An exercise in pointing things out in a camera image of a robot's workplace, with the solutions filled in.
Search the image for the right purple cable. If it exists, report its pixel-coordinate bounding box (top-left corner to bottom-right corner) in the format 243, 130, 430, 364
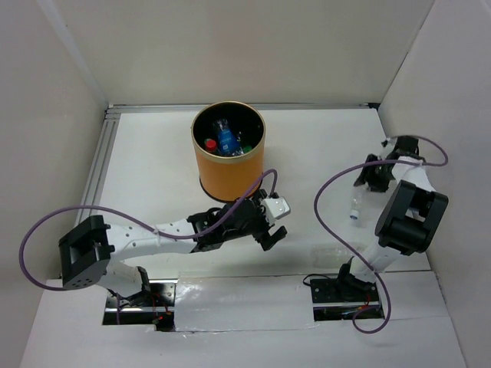
313, 134, 450, 334

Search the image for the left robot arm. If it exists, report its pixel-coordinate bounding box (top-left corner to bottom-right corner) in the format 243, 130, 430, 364
58, 189, 291, 306

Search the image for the clear bottle blue-white cap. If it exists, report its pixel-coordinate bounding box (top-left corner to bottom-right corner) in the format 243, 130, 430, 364
232, 132, 244, 156

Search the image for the orange cylindrical bin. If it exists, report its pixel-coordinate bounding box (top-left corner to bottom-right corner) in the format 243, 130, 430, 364
191, 101, 266, 202

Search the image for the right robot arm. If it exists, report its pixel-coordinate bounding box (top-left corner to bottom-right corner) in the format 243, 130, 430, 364
334, 136, 449, 301

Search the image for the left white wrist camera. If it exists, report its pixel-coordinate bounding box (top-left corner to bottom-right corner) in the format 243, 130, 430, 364
261, 197, 291, 225

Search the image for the clear bottle white-blue cap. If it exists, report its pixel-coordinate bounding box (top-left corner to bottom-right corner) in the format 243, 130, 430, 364
349, 186, 367, 222

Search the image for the clear crushed label-less bottle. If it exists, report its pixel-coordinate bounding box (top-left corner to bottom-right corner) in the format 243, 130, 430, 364
311, 245, 354, 268

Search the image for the aluminium frame rail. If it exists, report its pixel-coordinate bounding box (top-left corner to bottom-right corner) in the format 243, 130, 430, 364
81, 107, 121, 205
105, 101, 379, 114

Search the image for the red label clear bottle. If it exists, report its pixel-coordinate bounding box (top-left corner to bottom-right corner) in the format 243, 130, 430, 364
204, 139, 218, 154

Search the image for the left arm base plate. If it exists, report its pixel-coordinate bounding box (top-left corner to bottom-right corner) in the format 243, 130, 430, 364
102, 279, 178, 332

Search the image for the aluminium frame rail back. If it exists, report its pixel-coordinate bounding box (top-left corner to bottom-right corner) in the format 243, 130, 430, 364
105, 101, 379, 114

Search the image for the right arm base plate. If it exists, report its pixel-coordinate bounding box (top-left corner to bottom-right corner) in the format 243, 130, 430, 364
302, 274, 384, 322

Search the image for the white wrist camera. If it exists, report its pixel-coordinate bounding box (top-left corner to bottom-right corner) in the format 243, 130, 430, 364
379, 136, 398, 158
261, 197, 291, 225

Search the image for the aluminium frame rail left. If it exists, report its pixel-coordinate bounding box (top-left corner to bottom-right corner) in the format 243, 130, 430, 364
81, 107, 121, 205

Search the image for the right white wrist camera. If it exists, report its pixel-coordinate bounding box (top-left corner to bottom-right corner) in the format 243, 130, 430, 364
379, 136, 398, 158

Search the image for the blue label clear bottle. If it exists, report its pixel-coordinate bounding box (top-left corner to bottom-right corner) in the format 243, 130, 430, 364
213, 119, 239, 156

